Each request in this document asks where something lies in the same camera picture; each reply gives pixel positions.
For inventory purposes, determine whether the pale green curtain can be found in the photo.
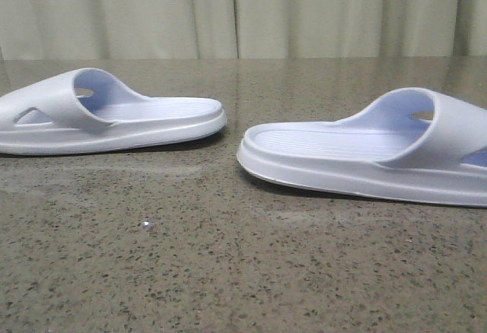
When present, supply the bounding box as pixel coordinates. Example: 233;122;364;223
1;0;486;59

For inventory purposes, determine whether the light blue slipper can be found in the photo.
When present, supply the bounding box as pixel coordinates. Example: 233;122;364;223
237;87;486;207
1;68;227;155

